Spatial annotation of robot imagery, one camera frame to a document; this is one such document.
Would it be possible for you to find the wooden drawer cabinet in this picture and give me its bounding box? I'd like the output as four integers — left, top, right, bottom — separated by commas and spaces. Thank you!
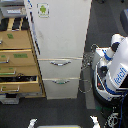
0, 17, 45, 97

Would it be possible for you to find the white fridge door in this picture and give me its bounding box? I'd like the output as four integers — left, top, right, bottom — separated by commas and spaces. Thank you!
24, 0, 92, 59

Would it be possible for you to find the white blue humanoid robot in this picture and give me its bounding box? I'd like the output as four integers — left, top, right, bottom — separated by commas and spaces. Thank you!
91, 8, 128, 107

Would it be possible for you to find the grey box on cabinet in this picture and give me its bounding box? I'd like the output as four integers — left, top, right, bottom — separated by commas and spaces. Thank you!
1, 6, 26, 17

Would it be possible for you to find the fridge drawer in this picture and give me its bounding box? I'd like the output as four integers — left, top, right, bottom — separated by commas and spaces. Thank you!
43, 79, 79, 100
39, 59, 82, 79

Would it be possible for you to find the white refrigerator body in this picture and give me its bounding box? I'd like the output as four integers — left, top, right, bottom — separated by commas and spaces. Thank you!
24, 0, 92, 99

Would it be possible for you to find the green android sticker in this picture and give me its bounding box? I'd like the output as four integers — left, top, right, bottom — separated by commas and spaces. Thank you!
37, 3, 49, 18

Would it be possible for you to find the white object bottom right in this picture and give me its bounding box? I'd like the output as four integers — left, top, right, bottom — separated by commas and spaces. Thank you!
90, 116, 101, 128

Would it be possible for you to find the bottom fridge drawer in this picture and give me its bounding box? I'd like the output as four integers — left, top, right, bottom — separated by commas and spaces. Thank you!
43, 79, 79, 100

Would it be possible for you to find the middle fridge drawer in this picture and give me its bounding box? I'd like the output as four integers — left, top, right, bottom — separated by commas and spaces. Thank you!
39, 59, 82, 79

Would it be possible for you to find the grey coiled cable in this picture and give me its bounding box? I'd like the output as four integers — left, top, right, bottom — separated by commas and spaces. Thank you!
78, 43, 100, 94

